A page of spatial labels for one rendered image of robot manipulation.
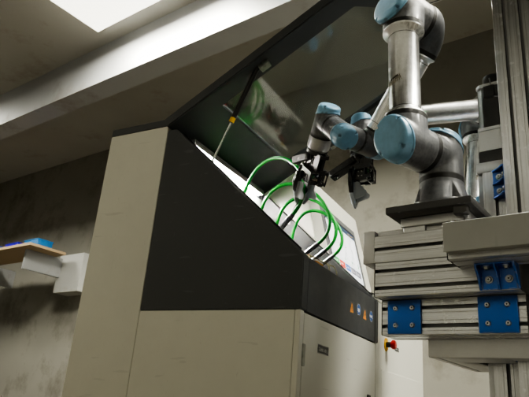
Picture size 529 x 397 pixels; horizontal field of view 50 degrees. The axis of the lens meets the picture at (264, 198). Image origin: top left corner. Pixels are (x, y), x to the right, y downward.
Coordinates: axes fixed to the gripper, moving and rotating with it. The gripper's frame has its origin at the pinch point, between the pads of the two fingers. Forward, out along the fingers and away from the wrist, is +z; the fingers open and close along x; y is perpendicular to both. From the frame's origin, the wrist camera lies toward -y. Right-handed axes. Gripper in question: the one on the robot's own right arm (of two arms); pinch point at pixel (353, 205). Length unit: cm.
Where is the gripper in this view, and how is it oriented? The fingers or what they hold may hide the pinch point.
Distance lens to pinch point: 203.3
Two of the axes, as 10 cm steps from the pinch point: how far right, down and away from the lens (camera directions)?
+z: -0.8, 9.3, -3.5
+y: 8.8, -1.0, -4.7
